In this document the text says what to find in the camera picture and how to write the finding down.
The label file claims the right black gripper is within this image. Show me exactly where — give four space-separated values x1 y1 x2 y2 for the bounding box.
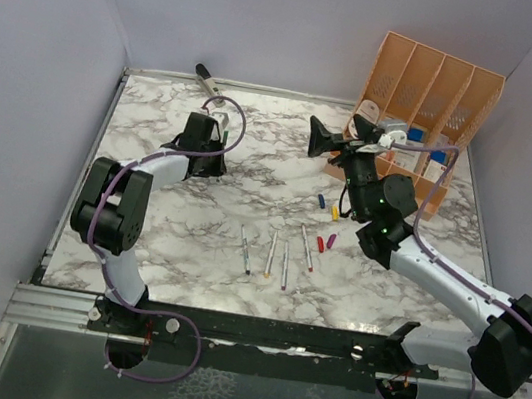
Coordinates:
297 107 388 222

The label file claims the purple tipped pen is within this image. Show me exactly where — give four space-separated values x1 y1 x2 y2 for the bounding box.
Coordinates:
280 241 290 291

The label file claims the red tipped pen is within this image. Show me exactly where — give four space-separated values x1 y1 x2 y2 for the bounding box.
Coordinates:
301 225 314 273

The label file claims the yellow pen cap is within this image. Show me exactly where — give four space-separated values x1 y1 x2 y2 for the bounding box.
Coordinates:
331 206 340 221

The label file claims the aluminium frame rail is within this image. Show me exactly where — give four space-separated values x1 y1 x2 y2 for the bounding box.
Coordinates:
6 283 471 382

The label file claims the red pen cap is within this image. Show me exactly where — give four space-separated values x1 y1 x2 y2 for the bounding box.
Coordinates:
316 236 325 253

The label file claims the green pen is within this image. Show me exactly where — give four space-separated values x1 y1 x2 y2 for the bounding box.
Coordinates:
221 129 229 153

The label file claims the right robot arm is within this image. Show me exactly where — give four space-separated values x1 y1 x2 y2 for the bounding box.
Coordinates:
307 116 532 398

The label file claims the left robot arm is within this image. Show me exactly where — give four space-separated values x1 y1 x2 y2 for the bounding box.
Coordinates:
69 112 228 335

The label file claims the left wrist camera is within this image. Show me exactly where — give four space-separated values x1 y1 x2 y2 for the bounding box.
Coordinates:
210 111 229 143

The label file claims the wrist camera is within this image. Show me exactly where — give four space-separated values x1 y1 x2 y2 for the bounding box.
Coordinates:
377 118 409 151
210 111 229 143

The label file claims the white oval item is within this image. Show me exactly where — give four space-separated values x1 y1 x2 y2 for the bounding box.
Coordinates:
356 99 380 124

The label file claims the blue pen cap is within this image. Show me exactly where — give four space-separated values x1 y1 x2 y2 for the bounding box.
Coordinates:
318 194 326 209

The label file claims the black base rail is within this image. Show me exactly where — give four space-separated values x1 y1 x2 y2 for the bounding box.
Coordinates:
87 296 438 393

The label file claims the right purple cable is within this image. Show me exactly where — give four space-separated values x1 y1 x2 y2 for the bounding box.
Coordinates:
365 138 532 399

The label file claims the black grey stapler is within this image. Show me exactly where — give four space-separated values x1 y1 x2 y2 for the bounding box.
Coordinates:
195 63 221 97

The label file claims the blue pen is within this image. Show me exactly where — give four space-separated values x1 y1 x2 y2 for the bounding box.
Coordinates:
240 225 252 276

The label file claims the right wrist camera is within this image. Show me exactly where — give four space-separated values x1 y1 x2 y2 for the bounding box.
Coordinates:
377 118 409 151

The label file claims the orange desk organizer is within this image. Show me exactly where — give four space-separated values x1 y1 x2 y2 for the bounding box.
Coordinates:
317 23 511 230

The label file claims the purple pen cap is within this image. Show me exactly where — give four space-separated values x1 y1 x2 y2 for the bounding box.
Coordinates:
326 233 337 249

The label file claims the yellow pen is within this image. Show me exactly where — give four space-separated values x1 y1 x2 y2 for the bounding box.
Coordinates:
263 229 279 279

